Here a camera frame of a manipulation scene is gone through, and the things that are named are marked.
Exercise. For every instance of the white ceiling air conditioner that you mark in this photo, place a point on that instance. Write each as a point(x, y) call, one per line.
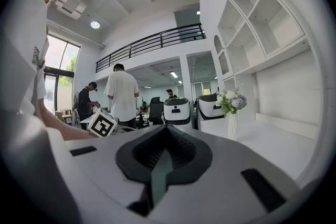
point(70, 6)

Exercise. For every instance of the white and lilac flower bouquet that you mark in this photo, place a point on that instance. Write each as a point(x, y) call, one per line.
point(231, 102)

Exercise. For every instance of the tall white vase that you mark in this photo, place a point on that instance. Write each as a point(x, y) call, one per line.
point(232, 126)

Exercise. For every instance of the black office chair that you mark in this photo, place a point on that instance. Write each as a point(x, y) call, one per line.
point(156, 114)

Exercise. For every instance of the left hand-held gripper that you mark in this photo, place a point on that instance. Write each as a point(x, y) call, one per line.
point(102, 124)

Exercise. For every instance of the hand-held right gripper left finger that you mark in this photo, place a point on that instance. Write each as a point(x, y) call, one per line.
point(110, 154)

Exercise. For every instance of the round ceiling light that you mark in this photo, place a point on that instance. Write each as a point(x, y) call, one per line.
point(95, 24)

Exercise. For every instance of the large black-framed window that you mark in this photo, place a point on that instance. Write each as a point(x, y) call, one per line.
point(56, 55)

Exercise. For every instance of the person's white shirt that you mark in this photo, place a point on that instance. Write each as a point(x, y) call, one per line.
point(21, 81)

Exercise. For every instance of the black mezzanine railing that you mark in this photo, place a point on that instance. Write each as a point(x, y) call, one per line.
point(161, 40)

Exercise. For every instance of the white shelf desk unit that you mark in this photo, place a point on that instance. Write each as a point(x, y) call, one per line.
point(283, 91)

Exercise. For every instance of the person's left forearm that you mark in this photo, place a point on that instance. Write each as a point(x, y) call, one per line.
point(63, 128)

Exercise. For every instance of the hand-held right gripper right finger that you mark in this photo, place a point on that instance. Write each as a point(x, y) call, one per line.
point(223, 170)

